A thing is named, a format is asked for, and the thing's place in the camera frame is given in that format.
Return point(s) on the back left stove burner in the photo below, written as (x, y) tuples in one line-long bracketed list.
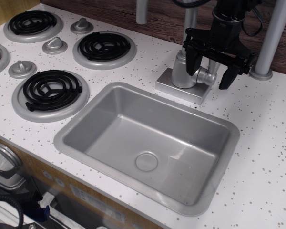
[(33, 26)]

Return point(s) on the silver stove knob top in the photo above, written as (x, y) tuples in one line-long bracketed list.
[(82, 26)]

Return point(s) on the silver faucet lever handle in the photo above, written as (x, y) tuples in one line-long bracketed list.
[(206, 76)]

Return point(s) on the silver stove knob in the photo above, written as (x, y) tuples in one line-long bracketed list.
[(54, 46), (22, 69), (82, 26)]

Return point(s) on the silver stove knob lower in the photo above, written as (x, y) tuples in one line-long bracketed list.
[(22, 69)]

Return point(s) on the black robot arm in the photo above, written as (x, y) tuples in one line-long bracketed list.
[(235, 10)]

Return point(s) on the front right stove burner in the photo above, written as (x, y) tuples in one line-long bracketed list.
[(50, 96)]

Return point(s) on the back right stove burner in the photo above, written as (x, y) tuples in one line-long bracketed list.
[(104, 50)]

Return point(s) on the silver oven dial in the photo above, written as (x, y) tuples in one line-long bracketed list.
[(9, 162)]

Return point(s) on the silver support pole right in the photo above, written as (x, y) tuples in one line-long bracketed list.
[(261, 70)]

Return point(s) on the silver toy faucet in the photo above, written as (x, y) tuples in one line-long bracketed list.
[(178, 82)]

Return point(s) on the blue clamp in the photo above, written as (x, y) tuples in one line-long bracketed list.
[(43, 213)]

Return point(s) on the silver stove knob middle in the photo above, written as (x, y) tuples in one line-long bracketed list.
[(54, 46)]

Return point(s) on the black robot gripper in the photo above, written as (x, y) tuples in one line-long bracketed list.
[(221, 44)]

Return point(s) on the silver support pole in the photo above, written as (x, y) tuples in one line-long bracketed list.
[(261, 70), (141, 11)]

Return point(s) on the grey plastic sink basin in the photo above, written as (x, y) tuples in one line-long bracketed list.
[(171, 153)]

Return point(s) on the silver oven door handle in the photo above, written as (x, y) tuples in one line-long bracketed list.
[(13, 184)]

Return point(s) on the silver support pole left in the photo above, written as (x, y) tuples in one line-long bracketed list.
[(141, 11)]

